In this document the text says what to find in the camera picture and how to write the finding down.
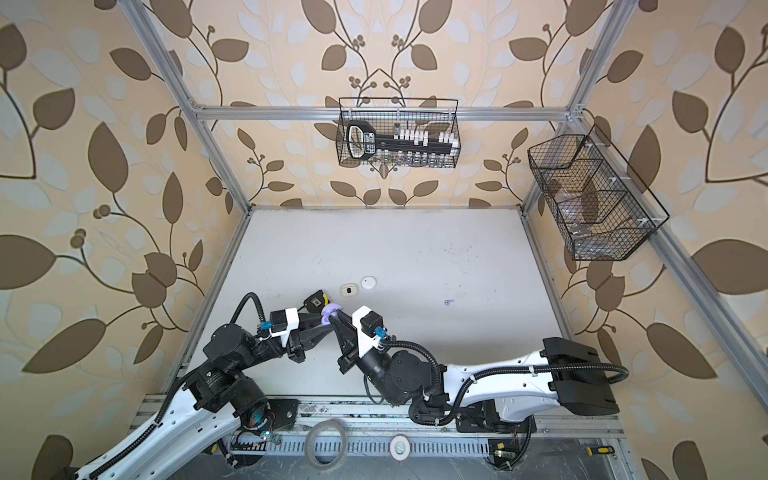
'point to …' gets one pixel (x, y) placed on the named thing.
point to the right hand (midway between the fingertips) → (335, 320)
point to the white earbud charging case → (368, 282)
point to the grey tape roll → (309, 444)
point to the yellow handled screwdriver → (600, 450)
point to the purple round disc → (328, 311)
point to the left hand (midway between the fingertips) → (334, 320)
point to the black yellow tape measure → (313, 304)
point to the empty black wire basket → (603, 208)
